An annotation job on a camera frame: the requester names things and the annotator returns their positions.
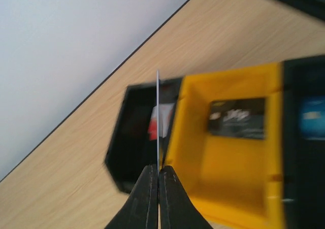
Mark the black card in yellow bin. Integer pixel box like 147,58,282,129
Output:
208,98,266,140

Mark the yellow bin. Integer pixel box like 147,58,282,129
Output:
166,63,285,228

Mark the red white card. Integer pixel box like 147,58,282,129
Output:
148,103,174,141

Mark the blue card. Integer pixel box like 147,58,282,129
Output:
299,95,324,140

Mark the thin white card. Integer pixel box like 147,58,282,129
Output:
156,70,160,174

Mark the black bin with blue card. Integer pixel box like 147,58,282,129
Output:
281,55,324,228

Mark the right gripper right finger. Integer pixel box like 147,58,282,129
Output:
159,166,211,228

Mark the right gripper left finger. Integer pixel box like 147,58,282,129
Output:
106,165,158,229

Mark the black bin with red card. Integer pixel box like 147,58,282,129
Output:
105,78,182,193

